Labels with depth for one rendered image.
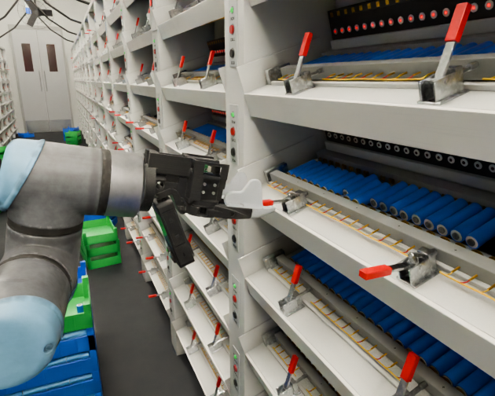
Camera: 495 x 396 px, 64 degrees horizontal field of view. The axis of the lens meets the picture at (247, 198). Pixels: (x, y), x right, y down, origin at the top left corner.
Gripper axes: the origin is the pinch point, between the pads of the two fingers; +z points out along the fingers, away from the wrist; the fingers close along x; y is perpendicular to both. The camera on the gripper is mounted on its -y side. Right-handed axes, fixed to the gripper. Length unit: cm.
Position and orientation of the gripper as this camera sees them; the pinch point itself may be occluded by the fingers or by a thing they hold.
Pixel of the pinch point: (262, 210)
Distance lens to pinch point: 65.4
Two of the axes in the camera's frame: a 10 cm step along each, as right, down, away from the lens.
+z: 8.9, 0.8, 4.5
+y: 1.9, -9.6, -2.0
